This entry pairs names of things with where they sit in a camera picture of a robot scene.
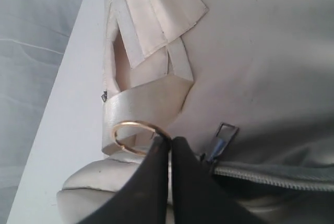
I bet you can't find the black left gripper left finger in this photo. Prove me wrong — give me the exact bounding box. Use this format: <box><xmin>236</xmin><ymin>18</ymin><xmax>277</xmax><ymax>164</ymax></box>
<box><xmin>80</xmin><ymin>136</ymin><xmax>170</xmax><ymax>224</ymax></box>

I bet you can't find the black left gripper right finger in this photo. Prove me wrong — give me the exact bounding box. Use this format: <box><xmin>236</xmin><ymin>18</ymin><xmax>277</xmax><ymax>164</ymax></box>
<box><xmin>171</xmin><ymin>137</ymin><xmax>265</xmax><ymax>224</ymax></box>

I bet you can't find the gold zipper pull ring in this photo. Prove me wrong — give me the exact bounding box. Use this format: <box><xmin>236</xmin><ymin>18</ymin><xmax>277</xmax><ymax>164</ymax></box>
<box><xmin>111</xmin><ymin>120</ymin><xmax>174</xmax><ymax>156</ymax></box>

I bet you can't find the cream canvas duffel bag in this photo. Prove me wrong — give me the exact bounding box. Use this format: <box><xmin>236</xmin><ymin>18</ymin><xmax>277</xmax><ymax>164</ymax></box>
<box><xmin>57</xmin><ymin>0</ymin><xmax>333</xmax><ymax>223</ymax></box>

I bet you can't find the white backdrop curtain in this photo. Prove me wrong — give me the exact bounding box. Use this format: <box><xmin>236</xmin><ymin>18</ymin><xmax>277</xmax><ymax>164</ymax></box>
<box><xmin>1</xmin><ymin>0</ymin><xmax>82</xmax><ymax>223</ymax></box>

